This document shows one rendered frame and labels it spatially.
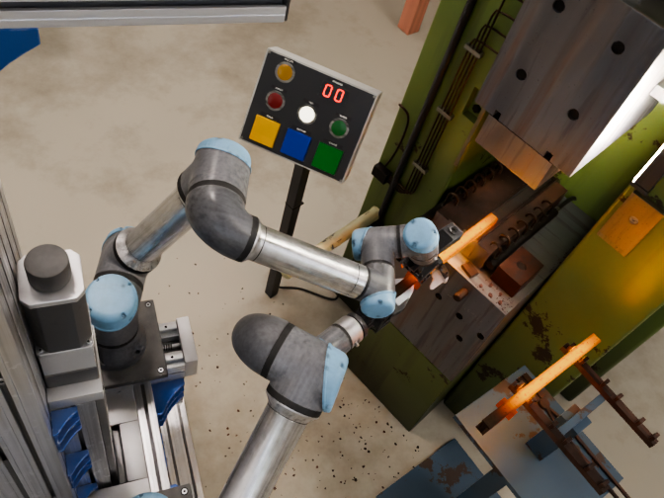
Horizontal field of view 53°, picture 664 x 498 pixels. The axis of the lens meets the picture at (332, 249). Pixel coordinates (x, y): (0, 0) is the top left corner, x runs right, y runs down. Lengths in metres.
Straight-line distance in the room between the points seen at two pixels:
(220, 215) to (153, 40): 2.68
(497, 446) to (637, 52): 1.07
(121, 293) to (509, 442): 1.11
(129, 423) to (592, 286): 1.28
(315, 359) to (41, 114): 2.46
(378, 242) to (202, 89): 2.27
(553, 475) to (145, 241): 1.24
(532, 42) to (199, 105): 2.23
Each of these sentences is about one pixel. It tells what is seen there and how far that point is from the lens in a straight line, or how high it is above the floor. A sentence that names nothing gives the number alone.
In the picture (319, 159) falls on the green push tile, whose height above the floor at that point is 1.00.
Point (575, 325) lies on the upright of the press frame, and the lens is 2.09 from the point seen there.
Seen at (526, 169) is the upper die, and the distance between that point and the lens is 1.70.
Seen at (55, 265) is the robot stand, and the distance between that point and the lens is 0.99.
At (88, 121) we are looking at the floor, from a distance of 3.41.
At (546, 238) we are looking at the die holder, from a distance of 2.15.
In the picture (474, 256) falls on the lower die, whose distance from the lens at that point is 1.95.
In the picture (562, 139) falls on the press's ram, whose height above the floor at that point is 1.44.
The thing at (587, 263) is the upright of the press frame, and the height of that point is 1.07.
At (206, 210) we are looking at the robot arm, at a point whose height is 1.39.
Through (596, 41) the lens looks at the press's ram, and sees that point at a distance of 1.50.
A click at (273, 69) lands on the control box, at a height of 1.16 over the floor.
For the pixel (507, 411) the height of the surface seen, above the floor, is 1.00.
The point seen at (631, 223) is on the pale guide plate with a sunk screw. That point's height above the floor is 1.28.
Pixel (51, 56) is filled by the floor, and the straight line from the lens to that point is 3.76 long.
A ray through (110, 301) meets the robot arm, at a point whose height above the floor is 1.04.
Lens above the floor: 2.38
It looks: 52 degrees down
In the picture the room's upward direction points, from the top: 20 degrees clockwise
